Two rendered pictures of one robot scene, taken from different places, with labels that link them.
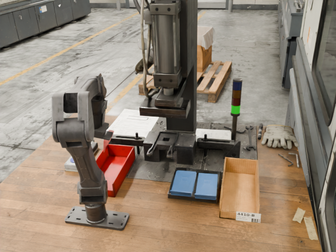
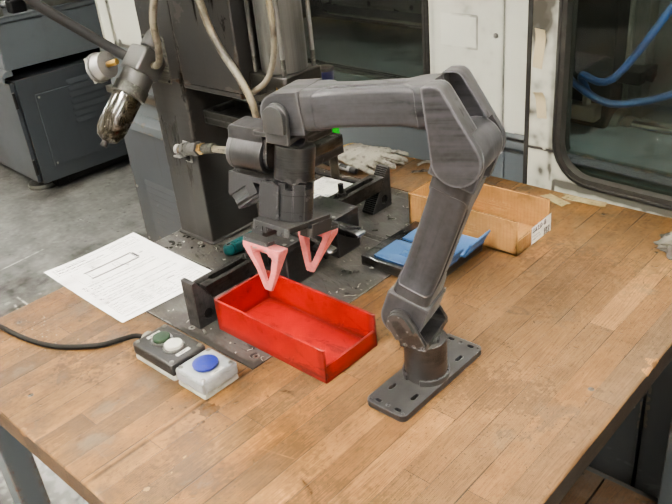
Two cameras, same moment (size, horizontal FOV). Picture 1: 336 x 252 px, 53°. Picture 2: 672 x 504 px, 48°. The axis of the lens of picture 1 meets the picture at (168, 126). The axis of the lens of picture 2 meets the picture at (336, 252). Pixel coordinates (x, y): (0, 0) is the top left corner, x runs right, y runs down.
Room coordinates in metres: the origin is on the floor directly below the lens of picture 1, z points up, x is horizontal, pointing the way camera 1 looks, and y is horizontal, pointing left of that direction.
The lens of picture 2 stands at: (0.45, 1.05, 1.61)
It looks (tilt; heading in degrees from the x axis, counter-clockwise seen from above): 29 degrees down; 302
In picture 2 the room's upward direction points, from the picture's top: 6 degrees counter-clockwise
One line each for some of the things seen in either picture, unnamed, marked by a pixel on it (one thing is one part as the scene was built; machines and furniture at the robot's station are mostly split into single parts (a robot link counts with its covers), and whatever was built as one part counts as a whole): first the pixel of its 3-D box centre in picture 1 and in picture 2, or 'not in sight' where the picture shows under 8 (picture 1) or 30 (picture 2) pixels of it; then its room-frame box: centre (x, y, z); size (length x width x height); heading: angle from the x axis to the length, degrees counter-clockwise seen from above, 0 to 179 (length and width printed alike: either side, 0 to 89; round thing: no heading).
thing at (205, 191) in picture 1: (206, 184); (445, 234); (0.94, -0.13, 0.93); 0.15 x 0.07 x 0.03; 169
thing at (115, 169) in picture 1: (110, 168); (293, 321); (1.06, 0.23, 0.93); 0.25 x 0.12 x 0.06; 167
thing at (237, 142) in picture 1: (232, 148); (375, 189); (1.15, -0.25, 0.95); 0.06 x 0.03 x 0.09; 77
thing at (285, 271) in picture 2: (170, 148); (306, 242); (1.17, -0.01, 0.94); 0.20 x 0.10 x 0.07; 77
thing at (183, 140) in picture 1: (170, 139); (303, 222); (1.17, -0.01, 0.98); 0.20 x 0.10 x 0.01; 77
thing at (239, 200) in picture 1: (241, 188); (478, 213); (0.91, -0.24, 0.93); 0.25 x 0.13 x 0.08; 167
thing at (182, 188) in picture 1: (183, 181); (418, 252); (0.96, -0.05, 0.93); 0.15 x 0.07 x 0.03; 168
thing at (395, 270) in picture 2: (195, 184); (422, 252); (0.97, -0.09, 0.91); 0.17 x 0.16 x 0.02; 77
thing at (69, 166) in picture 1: (76, 166); (208, 379); (1.12, 0.37, 0.90); 0.07 x 0.07 x 0.06; 77
